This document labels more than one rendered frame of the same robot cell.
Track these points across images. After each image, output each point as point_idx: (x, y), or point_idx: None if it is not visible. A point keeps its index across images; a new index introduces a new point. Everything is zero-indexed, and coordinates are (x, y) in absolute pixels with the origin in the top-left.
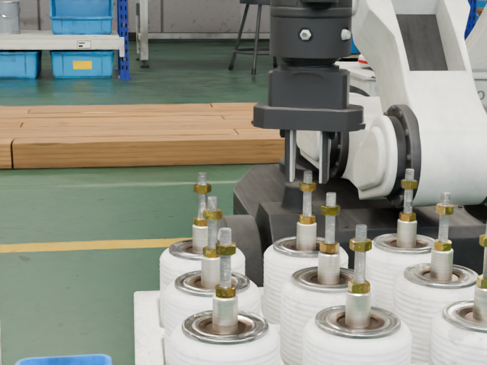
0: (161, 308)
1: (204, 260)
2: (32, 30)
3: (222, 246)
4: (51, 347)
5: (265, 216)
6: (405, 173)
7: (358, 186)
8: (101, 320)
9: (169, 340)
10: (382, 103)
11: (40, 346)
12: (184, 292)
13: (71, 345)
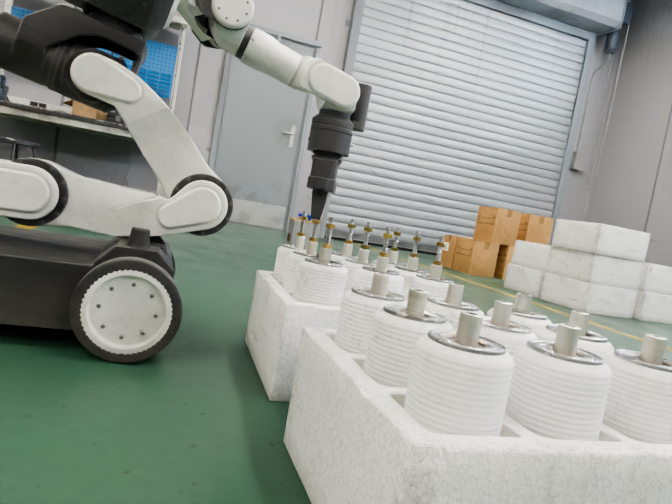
0: (327, 301)
1: (387, 259)
2: None
3: (445, 243)
4: (98, 421)
5: (144, 254)
6: (305, 212)
7: (173, 226)
8: (27, 397)
9: (443, 288)
10: (157, 170)
11: (91, 426)
12: (397, 274)
13: (95, 413)
